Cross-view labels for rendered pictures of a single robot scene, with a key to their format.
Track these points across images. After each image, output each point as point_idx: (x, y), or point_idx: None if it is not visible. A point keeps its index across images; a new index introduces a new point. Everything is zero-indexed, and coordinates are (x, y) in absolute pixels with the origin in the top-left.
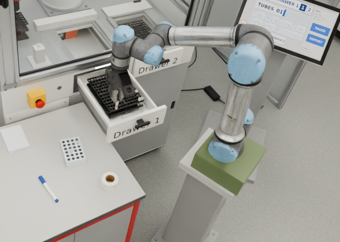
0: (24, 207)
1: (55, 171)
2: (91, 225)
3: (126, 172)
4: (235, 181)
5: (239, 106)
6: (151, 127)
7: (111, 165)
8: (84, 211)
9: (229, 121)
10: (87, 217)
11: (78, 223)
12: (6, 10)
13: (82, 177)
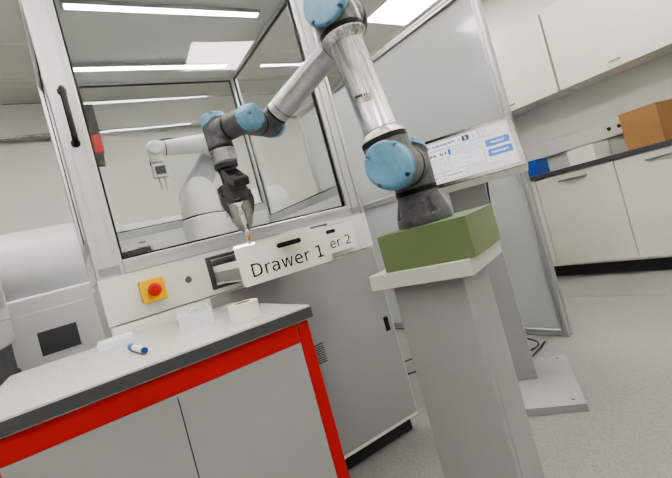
0: (81, 374)
1: (161, 339)
2: (212, 377)
3: (278, 306)
4: (452, 226)
5: (357, 68)
6: (314, 264)
7: None
8: (190, 344)
9: (363, 103)
10: (193, 346)
11: (171, 354)
12: (83, 155)
13: (203, 329)
